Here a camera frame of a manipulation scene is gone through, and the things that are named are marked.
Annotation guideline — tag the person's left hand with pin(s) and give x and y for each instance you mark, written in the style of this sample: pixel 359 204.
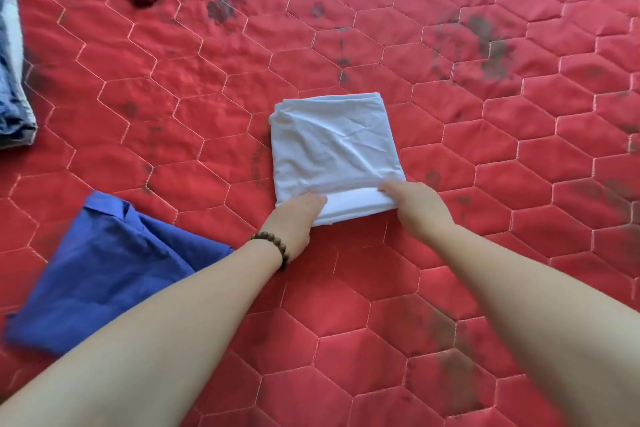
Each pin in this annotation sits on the person's left hand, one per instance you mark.
pixel 295 226

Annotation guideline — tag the person's right hand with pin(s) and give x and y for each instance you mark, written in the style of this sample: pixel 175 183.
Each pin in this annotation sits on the person's right hand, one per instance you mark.
pixel 420 211

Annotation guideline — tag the red quilted mattress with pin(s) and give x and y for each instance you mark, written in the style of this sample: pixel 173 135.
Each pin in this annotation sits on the red quilted mattress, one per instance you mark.
pixel 500 191

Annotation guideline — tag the light blue shirt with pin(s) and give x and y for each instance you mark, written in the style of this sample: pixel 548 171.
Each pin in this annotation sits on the light blue shirt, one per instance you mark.
pixel 330 151

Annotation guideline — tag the dark blue shirt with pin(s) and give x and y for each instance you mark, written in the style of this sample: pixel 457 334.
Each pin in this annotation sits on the dark blue shirt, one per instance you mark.
pixel 110 271

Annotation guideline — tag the dark grey trousers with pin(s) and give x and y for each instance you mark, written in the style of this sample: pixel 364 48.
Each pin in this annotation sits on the dark grey trousers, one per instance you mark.
pixel 17 141

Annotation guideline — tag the blue denim jeans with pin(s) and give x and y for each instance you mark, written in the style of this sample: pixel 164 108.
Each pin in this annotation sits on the blue denim jeans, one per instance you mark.
pixel 10 81

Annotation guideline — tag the light grey trousers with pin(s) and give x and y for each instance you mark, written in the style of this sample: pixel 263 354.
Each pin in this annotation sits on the light grey trousers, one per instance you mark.
pixel 14 36

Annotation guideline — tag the person's right forearm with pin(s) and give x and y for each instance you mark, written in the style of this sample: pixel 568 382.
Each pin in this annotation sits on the person's right forearm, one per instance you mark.
pixel 550 321

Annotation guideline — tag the person's left forearm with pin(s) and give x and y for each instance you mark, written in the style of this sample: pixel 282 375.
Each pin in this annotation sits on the person's left forearm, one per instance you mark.
pixel 140 341

